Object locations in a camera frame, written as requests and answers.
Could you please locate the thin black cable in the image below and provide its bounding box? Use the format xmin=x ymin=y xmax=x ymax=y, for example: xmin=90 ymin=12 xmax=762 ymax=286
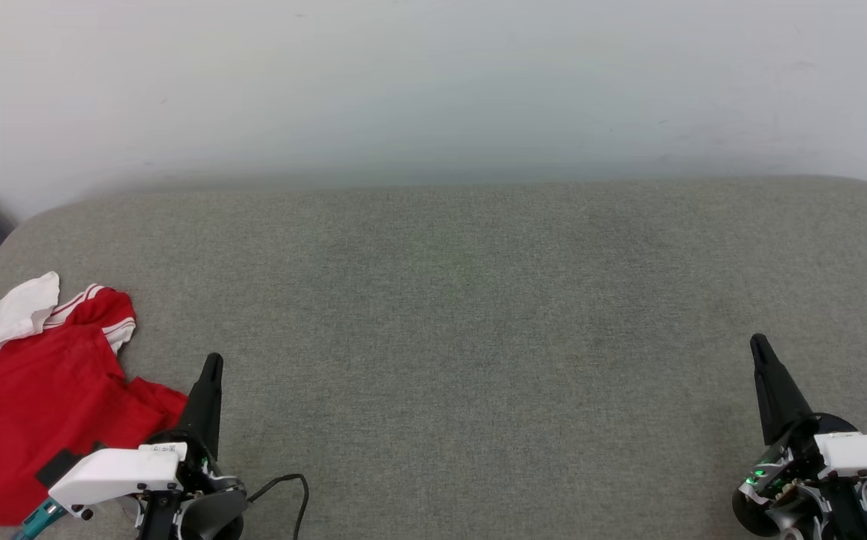
xmin=246 ymin=472 xmax=311 ymax=540

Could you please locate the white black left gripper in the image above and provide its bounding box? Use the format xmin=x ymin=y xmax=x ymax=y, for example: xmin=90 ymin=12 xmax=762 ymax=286
xmin=49 ymin=352 xmax=247 ymax=540

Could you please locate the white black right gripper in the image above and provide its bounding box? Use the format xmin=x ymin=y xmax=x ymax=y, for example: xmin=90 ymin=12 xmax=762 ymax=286
xmin=732 ymin=334 xmax=867 ymax=540

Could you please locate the black cable with teal plug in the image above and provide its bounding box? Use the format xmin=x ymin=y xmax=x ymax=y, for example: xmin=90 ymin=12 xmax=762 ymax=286
xmin=13 ymin=499 xmax=67 ymax=540

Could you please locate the red white basketball jersey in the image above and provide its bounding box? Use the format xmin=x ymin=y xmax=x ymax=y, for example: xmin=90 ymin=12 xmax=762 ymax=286
xmin=0 ymin=271 xmax=188 ymax=526

